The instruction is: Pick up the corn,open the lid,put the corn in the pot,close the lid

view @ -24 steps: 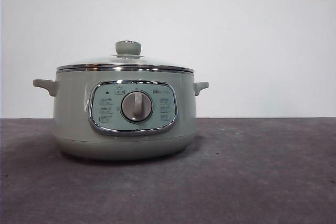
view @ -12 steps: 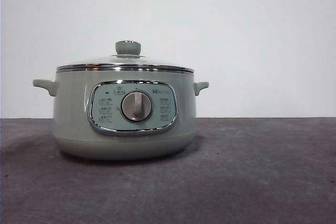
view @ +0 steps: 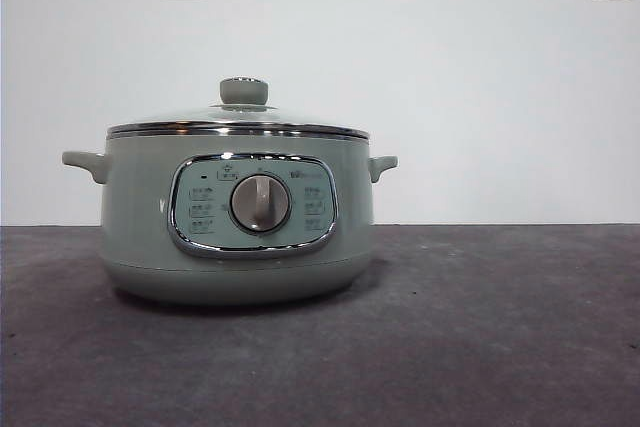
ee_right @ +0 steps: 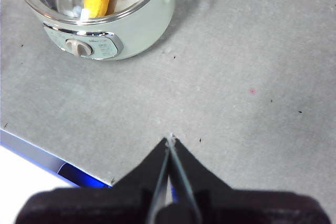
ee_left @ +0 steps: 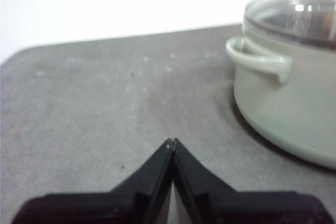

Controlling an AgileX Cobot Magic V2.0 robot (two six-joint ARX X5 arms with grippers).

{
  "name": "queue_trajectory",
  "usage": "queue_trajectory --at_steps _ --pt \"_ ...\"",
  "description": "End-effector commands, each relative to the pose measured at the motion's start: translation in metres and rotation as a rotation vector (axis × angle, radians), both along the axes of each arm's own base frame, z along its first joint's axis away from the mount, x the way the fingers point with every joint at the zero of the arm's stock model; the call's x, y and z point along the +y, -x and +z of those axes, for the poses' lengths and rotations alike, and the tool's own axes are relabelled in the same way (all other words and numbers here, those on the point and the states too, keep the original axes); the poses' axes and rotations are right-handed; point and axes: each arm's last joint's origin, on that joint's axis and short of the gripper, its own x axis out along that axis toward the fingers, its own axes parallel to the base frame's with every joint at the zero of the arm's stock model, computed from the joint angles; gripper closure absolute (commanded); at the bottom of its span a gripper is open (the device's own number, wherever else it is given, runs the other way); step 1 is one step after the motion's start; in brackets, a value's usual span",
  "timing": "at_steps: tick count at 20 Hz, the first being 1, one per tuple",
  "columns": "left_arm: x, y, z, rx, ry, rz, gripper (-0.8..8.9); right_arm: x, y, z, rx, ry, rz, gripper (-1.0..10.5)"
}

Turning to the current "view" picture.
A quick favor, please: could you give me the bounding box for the green electric cooking pot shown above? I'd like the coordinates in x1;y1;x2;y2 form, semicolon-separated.
61;132;399;307

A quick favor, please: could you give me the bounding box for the glass lid with green knob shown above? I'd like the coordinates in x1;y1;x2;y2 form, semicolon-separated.
106;76;372;141

